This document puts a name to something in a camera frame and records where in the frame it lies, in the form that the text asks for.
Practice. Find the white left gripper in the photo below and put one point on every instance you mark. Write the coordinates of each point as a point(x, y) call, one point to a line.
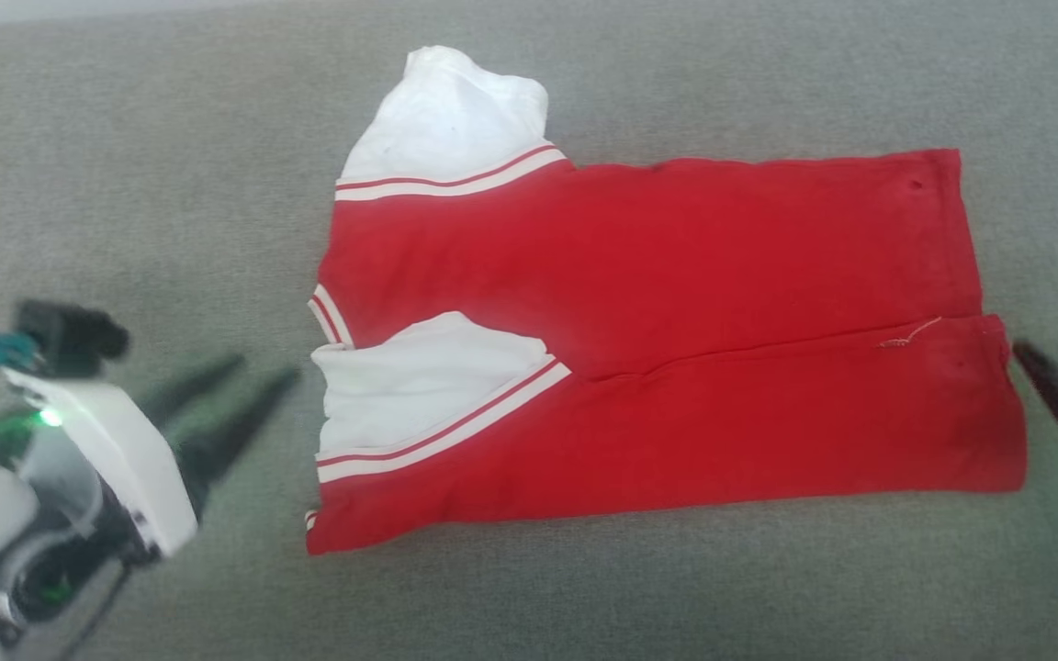
point(116, 450)

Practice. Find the red and white garment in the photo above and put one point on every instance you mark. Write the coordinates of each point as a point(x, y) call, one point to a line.
point(676, 275)

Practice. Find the grey fabric sofa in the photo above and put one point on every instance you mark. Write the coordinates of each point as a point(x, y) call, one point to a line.
point(584, 597)

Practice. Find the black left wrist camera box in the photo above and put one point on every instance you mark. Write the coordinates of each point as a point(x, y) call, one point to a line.
point(70, 335)

